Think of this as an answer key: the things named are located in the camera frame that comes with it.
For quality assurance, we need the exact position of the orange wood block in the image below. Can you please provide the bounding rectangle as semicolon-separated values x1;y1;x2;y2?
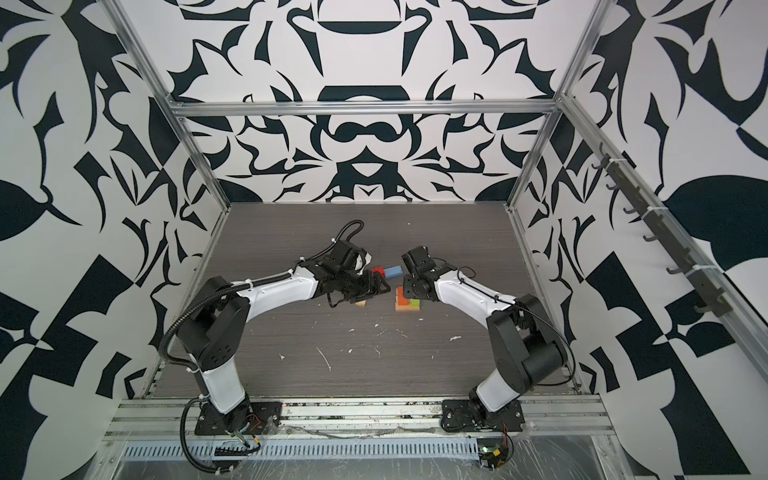
396;286;409;308

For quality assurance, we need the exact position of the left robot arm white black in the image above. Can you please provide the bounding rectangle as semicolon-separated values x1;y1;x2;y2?
165;239;391;418

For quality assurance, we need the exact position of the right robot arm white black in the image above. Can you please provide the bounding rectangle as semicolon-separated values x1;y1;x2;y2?
402;246;572;423

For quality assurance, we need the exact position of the light blue wood block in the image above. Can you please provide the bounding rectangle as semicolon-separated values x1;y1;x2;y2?
384;265;403;279

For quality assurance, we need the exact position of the small green circuit board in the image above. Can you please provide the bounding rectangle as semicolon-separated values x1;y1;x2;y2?
477;436;514;470

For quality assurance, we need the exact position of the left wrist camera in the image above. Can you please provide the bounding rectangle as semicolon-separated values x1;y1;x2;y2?
353;251;372;275

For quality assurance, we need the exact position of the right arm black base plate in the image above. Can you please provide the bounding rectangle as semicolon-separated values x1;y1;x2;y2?
440;399;525;433

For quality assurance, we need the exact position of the white slotted cable duct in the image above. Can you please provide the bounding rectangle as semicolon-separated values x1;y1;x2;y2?
119;436;481;462

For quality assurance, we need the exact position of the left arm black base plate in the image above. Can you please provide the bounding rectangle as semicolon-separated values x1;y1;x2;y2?
194;401;283;436

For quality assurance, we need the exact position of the black corrugated cable left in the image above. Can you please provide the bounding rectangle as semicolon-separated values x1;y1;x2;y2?
157;218;366;475

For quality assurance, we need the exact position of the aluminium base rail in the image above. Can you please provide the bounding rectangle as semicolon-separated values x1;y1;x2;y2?
104;395;615;440

